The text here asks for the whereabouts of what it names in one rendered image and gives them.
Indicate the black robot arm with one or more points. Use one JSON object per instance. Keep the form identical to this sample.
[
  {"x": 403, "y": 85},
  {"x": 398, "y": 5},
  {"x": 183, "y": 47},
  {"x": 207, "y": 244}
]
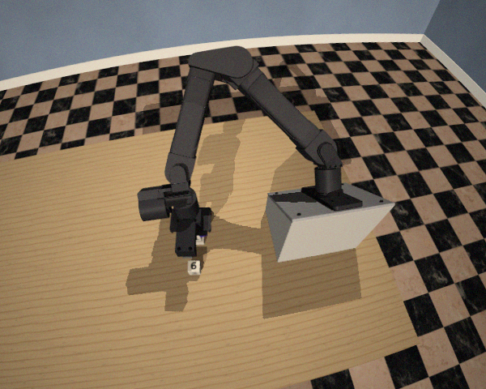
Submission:
[{"x": 233, "y": 65}]

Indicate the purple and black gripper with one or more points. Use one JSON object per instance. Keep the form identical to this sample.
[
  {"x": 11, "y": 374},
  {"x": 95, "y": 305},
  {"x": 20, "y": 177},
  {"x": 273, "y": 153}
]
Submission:
[{"x": 206, "y": 213}]

